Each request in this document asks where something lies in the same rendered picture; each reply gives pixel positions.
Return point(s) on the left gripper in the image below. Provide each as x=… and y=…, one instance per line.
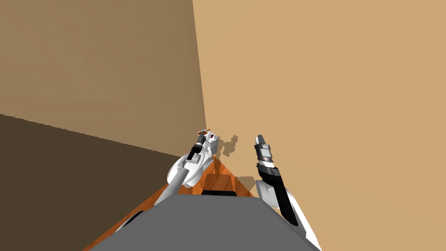
x=211, y=143

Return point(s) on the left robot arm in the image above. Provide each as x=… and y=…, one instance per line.
x=186, y=171

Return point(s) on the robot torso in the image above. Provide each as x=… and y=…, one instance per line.
x=209, y=226

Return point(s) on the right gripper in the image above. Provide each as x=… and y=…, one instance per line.
x=263, y=151

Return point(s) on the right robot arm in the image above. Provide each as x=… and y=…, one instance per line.
x=278, y=190

